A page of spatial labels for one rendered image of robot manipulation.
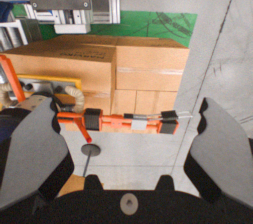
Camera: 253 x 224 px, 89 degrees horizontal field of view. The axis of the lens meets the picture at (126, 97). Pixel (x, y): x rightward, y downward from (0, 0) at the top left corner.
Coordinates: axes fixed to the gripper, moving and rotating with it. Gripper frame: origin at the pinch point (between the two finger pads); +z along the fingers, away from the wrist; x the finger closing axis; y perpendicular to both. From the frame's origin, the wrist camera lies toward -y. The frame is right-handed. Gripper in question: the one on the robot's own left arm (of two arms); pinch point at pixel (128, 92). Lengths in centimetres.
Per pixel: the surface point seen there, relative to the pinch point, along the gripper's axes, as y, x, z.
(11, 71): 10, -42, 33
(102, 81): 26, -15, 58
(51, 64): 16, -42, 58
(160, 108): 77, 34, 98
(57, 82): 20, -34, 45
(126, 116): 32.3, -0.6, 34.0
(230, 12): -8, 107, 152
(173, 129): 39, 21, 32
